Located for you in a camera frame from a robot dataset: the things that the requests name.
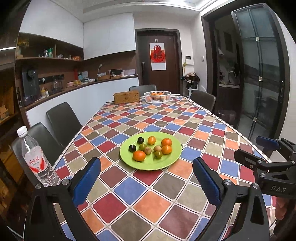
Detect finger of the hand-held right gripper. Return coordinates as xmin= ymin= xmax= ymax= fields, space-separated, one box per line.
xmin=234 ymin=149 xmax=296 ymax=179
xmin=256 ymin=136 xmax=296 ymax=162

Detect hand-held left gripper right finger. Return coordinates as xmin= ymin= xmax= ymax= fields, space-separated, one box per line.
xmin=192 ymin=157 xmax=270 ymax=241

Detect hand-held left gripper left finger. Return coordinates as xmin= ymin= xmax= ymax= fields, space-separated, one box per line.
xmin=24 ymin=157 xmax=102 ymax=241

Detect green plate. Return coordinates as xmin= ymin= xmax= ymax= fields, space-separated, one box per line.
xmin=120 ymin=132 xmax=182 ymax=171

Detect person's right hand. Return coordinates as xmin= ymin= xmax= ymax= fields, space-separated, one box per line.
xmin=275 ymin=198 xmax=288 ymax=220

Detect dark floor bin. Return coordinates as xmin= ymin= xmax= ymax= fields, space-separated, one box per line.
xmin=216 ymin=110 xmax=236 ymax=123

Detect clear water bottle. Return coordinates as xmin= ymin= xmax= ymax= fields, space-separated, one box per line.
xmin=17 ymin=126 xmax=61 ymax=187

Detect dark dining chair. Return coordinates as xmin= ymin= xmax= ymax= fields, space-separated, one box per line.
xmin=11 ymin=122 xmax=58 ymax=176
xmin=129 ymin=85 xmax=157 ymax=92
xmin=46 ymin=102 xmax=84 ymax=149
xmin=188 ymin=90 xmax=216 ymax=113

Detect checkered tablecloth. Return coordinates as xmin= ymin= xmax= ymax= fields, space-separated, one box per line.
xmin=52 ymin=95 xmax=278 ymax=241

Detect glass sliding door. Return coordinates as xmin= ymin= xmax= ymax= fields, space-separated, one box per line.
xmin=231 ymin=7 xmax=289 ymax=144

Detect wicker box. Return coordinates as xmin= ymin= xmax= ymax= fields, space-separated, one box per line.
xmin=113 ymin=91 xmax=140 ymax=104

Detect stool with clothes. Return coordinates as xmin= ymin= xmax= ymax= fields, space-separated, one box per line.
xmin=181 ymin=72 xmax=200 ymax=95

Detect white plastic basket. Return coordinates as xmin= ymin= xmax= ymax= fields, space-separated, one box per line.
xmin=144 ymin=91 xmax=172 ymax=103

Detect heap of oranges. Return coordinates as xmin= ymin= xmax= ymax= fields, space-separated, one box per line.
xmin=149 ymin=92 xmax=166 ymax=101

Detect brown door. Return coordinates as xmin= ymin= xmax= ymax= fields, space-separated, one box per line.
xmin=135 ymin=29 xmax=183 ymax=95

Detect black water dispenser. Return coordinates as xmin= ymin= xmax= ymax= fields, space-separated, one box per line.
xmin=22 ymin=67 xmax=41 ymax=100

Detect red and white door poster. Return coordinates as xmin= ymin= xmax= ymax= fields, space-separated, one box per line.
xmin=149 ymin=40 xmax=166 ymax=70

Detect white wall cabinets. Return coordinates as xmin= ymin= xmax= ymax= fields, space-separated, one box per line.
xmin=20 ymin=13 xmax=136 ymax=61

